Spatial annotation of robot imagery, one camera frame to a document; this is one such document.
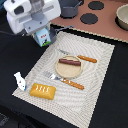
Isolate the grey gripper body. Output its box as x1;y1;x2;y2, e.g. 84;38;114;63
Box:
23;12;48;35

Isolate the light blue milk carton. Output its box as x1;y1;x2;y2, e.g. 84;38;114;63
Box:
34;28;51;47

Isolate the red-brown sausage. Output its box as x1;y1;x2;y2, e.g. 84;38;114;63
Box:
59;59;81;66

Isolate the small white bottle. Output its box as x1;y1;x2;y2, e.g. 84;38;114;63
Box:
14;72;27;91

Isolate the yellow toy bread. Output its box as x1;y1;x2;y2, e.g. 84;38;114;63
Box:
30;83;56;100

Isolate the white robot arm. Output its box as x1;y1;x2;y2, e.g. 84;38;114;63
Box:
4;0;61;35

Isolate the grey frying pan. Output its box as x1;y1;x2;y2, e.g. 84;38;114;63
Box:
50;25;74;44

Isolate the dark grey cooking pot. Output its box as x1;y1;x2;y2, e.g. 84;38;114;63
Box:
59;0;83;18

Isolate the black burner disc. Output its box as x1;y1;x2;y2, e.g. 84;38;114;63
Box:
88;1;104;10
80;13;98;25

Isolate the round wooden plate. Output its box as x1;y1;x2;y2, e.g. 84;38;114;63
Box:
55;55;83;79

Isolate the pink stove board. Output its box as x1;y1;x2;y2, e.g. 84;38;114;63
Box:
49;0;128;43

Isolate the beige woven placemat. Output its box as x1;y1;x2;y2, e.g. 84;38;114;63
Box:
13;32;114;128

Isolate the beige bowl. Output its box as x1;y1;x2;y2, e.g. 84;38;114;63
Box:
116;4;128;31

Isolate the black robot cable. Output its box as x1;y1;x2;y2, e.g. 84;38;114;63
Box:
0;30;18;37

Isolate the fork with orange handle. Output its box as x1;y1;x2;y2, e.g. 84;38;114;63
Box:
43;71;84;90

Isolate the knife with orange handle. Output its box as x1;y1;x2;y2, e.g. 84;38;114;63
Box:
58;49;97;63

